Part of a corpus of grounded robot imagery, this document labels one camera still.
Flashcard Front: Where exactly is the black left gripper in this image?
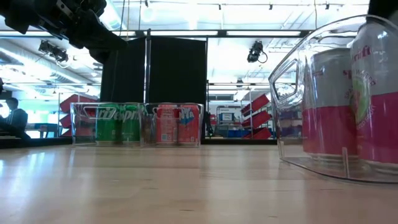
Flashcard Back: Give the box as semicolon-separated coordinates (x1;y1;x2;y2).
58;0;128;65

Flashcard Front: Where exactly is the green soda can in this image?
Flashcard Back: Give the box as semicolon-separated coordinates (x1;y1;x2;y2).
95;104;121;146
119;104;141;144

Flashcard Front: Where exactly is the clear plastic bin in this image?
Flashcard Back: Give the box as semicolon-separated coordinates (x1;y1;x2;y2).
70;101;144;147
140;102;205;147
268;14;398;185

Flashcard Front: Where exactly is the white and red soda can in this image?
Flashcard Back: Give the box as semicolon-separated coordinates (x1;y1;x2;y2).
350;19;398;166
303;48;358;158

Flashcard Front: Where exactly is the red storage bin rack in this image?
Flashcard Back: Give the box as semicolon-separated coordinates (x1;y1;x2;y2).
241;93;272;140
58;93;101;138

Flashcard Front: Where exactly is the black folding backdrop screen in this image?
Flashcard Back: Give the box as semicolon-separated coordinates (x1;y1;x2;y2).
99;36;208;144

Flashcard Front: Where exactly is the person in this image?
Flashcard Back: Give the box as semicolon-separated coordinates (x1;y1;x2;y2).
0;96;29;139

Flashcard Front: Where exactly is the metal shelf rack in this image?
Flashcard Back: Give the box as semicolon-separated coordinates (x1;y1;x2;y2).
214;105;252;138

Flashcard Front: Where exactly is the black mounted camera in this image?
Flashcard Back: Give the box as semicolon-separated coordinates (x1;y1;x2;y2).
246;39;269;65
37;39;70;64

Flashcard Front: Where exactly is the black aluminium rig frame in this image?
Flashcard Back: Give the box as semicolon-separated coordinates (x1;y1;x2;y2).
0;28;313;147

